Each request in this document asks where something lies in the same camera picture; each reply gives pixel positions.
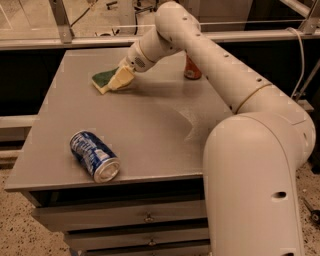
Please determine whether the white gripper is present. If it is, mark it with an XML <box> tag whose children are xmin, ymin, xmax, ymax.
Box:
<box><xmin>107</xmin><ymin>41</ymin><xmax>157</xmax><ymax>91</ymax></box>

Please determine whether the green and yellow sponge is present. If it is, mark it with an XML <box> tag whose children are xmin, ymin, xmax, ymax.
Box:
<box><xmin>91</xmin><ymin>68</ymin><xmax>117</xmax><ymax>94</ymax></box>

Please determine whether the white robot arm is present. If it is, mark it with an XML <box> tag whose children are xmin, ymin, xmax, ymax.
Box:
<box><xmin>109</xmin><ymin>1</ymin><xmax>316</xmax><ymax>256</ymax></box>

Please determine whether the red coke can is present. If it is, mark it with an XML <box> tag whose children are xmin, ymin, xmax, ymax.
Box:
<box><xmin>184</xmin><ymin>56</ymin><xmax>202</xmax><ymax>80</ymax></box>

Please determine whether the blue pepsi can lying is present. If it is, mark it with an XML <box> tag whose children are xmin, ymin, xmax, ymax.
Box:
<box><xmin>69</xmin><ymin>131</ymin><xmax>120</xmax><ymax>183</ymax></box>

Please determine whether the grey drawer cabinet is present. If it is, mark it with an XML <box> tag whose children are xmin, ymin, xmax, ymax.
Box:
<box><xmin>5</xmin><ymin>49</ymin><xmax>230</xmax><ymax>256</ymax></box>

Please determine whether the top grey drawer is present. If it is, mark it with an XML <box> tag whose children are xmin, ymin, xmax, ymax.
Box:
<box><xmin>32</xmin><ymin>200</ymin><xmax>207</xmax><ymax>231</ymax></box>

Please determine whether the grey drawer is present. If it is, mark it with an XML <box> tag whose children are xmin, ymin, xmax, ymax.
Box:
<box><xmin>86</xmin><ymin>243</ymin><xmax>210</xmax><ymax>256</ymax></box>
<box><xmin>65</xmin><ymin>227</ymin><xmax>209</xmax><ymax>250</ymax></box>
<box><xmin>32</xmin><ymin>200</ymin><xmax>207</xmax><ymax>231</ymax></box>

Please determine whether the middle grey drawer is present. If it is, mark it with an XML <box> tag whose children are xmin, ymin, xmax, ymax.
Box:
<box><xmin>65</xmin><ymin>227</ymin><xmax>209</xmax><ymax>250</ymax></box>

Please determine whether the bottom grey drawer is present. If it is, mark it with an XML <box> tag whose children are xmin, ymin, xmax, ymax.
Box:
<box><xmin>86</xmin><ymin>243</ymin><xmax>210</xmax><ymax>256</ymax></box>

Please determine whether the black tool on floor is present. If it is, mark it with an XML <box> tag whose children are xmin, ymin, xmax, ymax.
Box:
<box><xmin>303</xmin><ymin>199</ymin><xmax>320</xmax><ymax>225</ymax></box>

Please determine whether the metal railing frame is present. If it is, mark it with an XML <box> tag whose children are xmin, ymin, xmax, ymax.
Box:
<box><xmin>0</xmin><ymin>0</ymin><xmax>320</xmax><ymax>50</ymax></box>

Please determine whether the white cable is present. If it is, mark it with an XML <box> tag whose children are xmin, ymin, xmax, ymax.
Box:
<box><xmin>285</xmin><ymin>27</ymin><xmax>306</xmax><ymax>100</ymax></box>

